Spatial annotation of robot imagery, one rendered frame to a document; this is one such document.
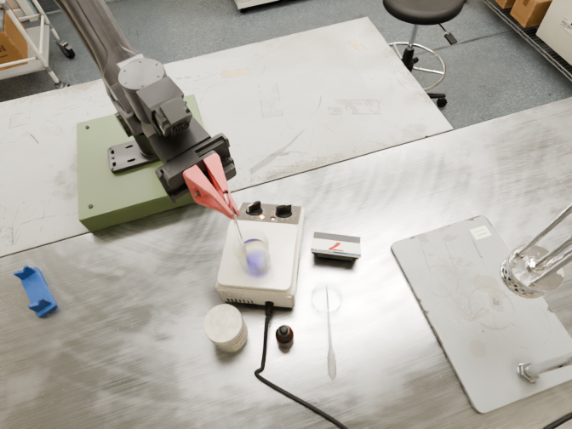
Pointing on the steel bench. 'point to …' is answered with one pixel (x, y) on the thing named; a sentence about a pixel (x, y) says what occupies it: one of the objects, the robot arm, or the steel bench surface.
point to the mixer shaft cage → (537, 264)
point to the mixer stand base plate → (481, 312)
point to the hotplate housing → (268, 290)
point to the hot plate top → (279, 258)
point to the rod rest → (37, 290)
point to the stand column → (527, 371)
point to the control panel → (269, 214)
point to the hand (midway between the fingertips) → (231, 210)
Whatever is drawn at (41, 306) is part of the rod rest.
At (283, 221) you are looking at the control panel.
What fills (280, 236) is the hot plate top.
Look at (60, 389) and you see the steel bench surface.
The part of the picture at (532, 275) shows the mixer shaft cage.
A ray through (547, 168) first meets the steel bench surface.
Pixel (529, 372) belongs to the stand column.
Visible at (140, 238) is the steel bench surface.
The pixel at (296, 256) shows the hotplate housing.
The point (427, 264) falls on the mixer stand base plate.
